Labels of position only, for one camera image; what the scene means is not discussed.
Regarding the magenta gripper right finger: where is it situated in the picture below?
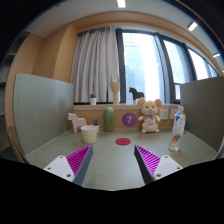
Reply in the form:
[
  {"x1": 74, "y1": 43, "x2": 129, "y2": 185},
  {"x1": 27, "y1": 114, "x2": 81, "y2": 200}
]
[{"x1": 134, "y1": 145, "x2": 182, "y2": 184}]

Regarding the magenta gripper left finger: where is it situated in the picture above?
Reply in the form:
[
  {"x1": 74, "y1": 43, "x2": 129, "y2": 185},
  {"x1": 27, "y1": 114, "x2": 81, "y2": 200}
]
[{"x1": 44, "y1": 145, "x2": 93, "y2": 186}]

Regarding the clear plastic water bottle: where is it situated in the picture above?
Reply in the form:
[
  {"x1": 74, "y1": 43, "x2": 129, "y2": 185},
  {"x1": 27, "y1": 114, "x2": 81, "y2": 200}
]
[{"x1": 169, "y1": 105, "x2": 186, "y2": 151}]

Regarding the pale yellow cup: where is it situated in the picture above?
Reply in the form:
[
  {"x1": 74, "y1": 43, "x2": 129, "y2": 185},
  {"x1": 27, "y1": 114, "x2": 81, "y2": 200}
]
[{"x1": 81, "y1": 125, "x2": 97, "y2": 144}]

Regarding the red round coaster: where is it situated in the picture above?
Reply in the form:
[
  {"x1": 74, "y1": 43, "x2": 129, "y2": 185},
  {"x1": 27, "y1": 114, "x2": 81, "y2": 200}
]
[{"x1": 115, "y1": 138, "x2": 131, "y2": 146}]

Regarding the pink wooden horse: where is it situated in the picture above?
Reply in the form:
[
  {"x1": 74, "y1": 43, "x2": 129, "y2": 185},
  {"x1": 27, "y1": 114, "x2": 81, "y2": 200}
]
[{"x1": 68, "y1": 113, "x2": 86, "y2": 132}]

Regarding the small potted succulent on desk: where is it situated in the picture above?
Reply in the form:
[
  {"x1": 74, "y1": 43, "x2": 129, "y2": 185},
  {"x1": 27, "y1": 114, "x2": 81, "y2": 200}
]
[{"x1": 93, "y1": 118, "x2": 100, "y2": 132}]

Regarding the purple number seven disc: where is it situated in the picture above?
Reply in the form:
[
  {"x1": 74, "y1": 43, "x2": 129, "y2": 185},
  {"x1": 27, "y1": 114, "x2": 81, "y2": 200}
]
[{"x1": 122, "y1": 112, "x2": 137, "y2": 127}]

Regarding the plush mouse toy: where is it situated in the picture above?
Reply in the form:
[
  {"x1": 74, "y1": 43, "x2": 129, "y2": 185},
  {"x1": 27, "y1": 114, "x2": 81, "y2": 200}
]
[{"x1": 137, "y1": 97, "x2": 162, "y2": 134}]

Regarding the tall green ceramic cactus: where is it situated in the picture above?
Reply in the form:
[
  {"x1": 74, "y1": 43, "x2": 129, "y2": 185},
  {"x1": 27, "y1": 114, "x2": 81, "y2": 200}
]
[{"x1": 103, "y1": 107, "x2": 115, "y2": 132}]

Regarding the left green desk partition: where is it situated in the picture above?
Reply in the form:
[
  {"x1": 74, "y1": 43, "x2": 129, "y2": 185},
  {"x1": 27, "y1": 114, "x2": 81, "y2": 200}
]
[{"x1": 13, "y1": 73, "x2": 73, "y2": 155}]

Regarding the green desk partition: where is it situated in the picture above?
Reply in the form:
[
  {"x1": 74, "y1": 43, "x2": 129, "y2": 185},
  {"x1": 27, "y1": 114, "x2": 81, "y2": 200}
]
[
  {"x1": 180, "y1": 77, "x2": 224, "y2": 152},
  {"x1": 13, "y1": 73, "x2": 73, "y2": 155}
]

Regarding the small potted plant on sill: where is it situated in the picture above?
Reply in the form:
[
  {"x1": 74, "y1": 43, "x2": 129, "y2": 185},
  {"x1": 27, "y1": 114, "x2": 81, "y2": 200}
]
[{"x1": 90, "y1": 94, "x2": 97, "y2": 105}]

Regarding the black horse figurine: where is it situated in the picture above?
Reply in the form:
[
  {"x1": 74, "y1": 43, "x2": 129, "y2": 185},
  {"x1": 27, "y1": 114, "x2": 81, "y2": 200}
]
[{"x1": 129, "y1": 87, "x2": 144, "y2": 104}]

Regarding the right green desk partition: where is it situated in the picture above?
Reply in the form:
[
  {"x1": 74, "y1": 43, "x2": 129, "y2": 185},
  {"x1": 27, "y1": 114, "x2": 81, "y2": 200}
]
[{"x1": 180, "y1": 77, "x2": 224, "y2": 152}]

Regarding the wooden hand model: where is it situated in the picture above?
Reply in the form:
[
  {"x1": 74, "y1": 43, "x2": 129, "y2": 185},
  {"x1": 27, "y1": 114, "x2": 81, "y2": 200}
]
[{"x1": 110, "y1": 78, "x2": 120, "y2": 104}]

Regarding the grey curtain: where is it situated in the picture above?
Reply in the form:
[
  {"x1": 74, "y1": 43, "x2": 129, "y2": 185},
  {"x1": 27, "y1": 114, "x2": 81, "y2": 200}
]
[{"x1": 71, "y1": 26, "x2": 119, "y2": 103}]

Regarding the white wall socket left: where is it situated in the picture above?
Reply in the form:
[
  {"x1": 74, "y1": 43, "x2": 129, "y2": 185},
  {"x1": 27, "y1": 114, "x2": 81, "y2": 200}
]
[{"x1": 160, "y1": 109, "x2": 169, "y2": 120}]

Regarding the white wall socket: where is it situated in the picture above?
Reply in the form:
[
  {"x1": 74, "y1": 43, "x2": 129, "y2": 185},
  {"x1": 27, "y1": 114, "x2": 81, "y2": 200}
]
[
  {"x1": 160, "y1": 109, "x2": 169, "y2": 120},
  {"x1": 170, "y1": 109, "x2": 177, "y2": 120}
]

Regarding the white wall socket right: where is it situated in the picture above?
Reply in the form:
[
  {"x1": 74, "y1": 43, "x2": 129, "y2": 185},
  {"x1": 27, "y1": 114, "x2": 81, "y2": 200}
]
[{"x1": 170, "y1": 109, "x2": 177, "y2": 120}]

